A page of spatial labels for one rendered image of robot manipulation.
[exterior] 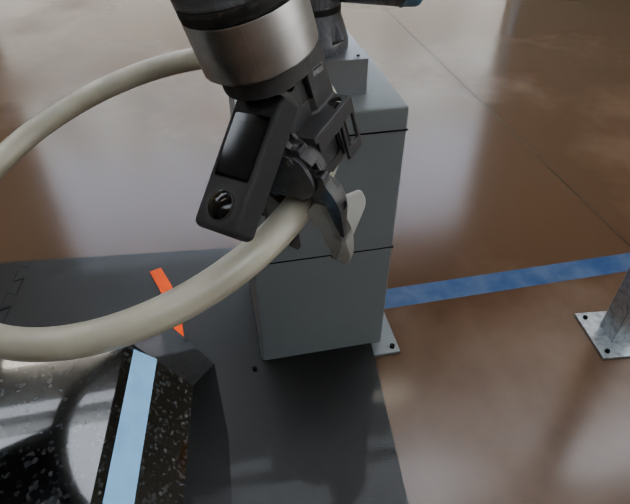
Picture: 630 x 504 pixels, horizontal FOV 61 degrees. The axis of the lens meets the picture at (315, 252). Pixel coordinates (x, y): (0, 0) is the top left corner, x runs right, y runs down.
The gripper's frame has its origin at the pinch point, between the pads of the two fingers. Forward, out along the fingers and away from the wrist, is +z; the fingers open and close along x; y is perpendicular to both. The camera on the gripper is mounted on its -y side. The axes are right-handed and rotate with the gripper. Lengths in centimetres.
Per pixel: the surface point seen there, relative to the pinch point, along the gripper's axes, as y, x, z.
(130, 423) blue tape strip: -20.7, 21.8, 19.0
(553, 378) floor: 64, -13, 127
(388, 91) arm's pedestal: 73, 34, 34
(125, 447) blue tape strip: -23.3, 19.7, 18.6
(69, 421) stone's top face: -24.5, 26.7, 15.3
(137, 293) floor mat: 23, 122, 95
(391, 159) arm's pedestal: 63, 30, 46
